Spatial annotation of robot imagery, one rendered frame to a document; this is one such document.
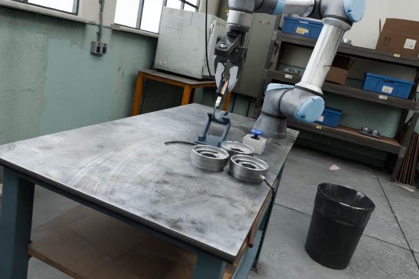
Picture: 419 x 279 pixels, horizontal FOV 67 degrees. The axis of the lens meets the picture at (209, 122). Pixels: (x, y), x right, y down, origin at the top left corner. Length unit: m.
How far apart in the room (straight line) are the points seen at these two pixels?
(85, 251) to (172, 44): 2.60
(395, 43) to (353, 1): 3.08
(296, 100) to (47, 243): 0.96
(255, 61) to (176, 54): 1.76
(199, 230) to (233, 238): 0.06
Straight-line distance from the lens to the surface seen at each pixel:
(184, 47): 3.21
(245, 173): 0.83
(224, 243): 0.58
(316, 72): 1.31
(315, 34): 4.40
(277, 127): 1.38
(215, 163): 0.84
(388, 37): 4.41
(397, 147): 4.42
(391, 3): 5.00
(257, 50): 4.72
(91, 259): 0.91
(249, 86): 4.74
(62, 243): 0.96
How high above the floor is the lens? 1.11
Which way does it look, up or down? 13 degrees down
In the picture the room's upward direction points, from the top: 12 degrees clockwise
